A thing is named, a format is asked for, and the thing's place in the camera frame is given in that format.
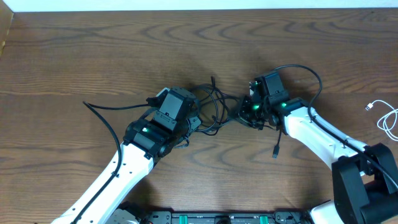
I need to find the black USB cable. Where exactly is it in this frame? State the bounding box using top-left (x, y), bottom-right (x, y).
top-left (186, 75), bottom-right (283, 159)

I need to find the right camera black cable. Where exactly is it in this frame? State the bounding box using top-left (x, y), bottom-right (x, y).
top-left (273, 63), bottom-right (398, 190)

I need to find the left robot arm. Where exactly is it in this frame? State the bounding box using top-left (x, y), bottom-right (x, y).
top-left (54, 87), bottom-right (201, 224)

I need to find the white USB cable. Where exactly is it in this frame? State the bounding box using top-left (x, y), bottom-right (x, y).
top-left (364, 99), bottom-right (398, 142)

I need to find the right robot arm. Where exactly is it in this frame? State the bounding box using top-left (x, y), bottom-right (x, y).
top-left (233, 71), bottom-right (397, 223)

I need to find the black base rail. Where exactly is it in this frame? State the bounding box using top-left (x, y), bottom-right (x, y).
top-left (108, 202), bottom-right (315, 224)

